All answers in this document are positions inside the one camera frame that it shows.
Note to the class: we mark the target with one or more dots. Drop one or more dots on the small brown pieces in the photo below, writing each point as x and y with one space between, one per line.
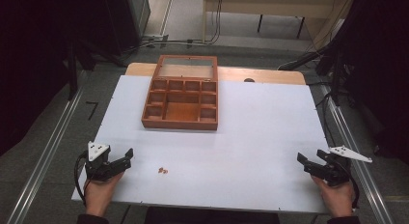
163 170

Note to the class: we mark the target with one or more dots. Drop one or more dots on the light wooden desk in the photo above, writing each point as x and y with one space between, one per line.
273 5

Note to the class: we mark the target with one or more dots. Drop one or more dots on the metal floor rail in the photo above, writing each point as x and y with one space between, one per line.
357 153
41 162

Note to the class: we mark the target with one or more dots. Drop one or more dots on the person's dark lap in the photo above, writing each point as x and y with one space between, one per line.
212 216

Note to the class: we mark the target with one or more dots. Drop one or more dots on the person's left hand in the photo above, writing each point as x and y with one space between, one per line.
101 193

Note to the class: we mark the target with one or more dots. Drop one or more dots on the black curtain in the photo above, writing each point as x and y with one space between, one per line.
379 66
38 56

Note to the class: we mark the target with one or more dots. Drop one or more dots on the wooden compartment box with lid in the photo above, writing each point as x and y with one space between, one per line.
181 98

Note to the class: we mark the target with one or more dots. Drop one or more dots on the person's right hand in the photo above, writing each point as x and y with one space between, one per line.
337 198

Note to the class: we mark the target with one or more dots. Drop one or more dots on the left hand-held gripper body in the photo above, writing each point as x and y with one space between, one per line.
96 159

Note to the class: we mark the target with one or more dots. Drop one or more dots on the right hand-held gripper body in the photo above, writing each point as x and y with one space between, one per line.
337 167

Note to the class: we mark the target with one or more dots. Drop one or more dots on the grey cabinet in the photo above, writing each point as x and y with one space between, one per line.
141 11

